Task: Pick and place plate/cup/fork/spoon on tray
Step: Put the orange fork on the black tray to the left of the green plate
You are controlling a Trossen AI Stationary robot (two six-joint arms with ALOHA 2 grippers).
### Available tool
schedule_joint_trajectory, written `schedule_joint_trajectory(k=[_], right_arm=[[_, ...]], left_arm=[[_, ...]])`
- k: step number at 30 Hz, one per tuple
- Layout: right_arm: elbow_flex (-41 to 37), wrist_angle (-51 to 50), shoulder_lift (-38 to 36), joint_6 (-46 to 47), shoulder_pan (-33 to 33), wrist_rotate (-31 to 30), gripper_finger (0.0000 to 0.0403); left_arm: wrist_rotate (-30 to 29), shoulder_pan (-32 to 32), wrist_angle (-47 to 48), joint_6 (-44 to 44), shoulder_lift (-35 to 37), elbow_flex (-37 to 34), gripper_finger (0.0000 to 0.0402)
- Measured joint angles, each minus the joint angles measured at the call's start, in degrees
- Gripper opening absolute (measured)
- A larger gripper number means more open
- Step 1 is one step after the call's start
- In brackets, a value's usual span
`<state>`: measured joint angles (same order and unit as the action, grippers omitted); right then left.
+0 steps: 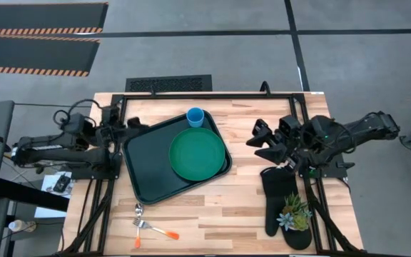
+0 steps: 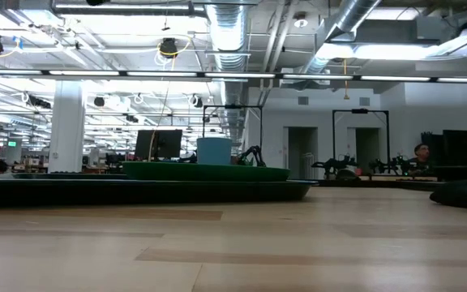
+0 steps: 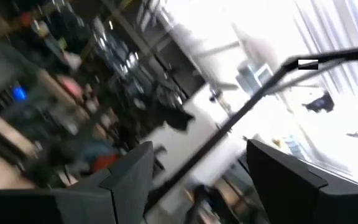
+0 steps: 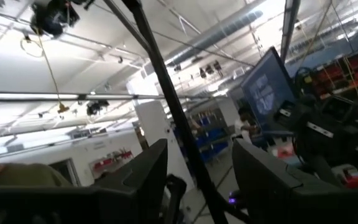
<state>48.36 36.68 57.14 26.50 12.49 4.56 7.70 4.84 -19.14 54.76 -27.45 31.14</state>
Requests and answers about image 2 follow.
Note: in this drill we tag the blue plastic cup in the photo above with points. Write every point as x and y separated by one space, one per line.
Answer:
214 151

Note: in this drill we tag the black background robot arm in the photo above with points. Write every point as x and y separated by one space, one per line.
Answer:
253 156
335 165
391 165

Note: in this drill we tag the green round plate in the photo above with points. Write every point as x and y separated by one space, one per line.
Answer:
205 172

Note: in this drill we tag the dark green plastic tray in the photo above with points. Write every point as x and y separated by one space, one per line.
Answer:
136 194

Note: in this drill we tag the black computer monitor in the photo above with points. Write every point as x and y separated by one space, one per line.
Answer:
164 144

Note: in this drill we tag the long ceiling light strip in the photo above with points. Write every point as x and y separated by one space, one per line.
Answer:
233 75

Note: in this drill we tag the white square pillar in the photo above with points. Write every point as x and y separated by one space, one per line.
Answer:
66 125

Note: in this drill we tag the green exit sign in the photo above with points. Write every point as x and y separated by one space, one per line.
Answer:
11 143

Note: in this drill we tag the dark monitor pair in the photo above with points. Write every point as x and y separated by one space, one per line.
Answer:
458 146

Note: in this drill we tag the black oven mitt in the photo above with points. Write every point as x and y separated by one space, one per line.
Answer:
466 195

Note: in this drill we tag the black background station frame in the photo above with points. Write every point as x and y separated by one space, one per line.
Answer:
233 107
360 111

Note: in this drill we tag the silver ventilation duct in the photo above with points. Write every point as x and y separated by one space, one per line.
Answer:
228 36

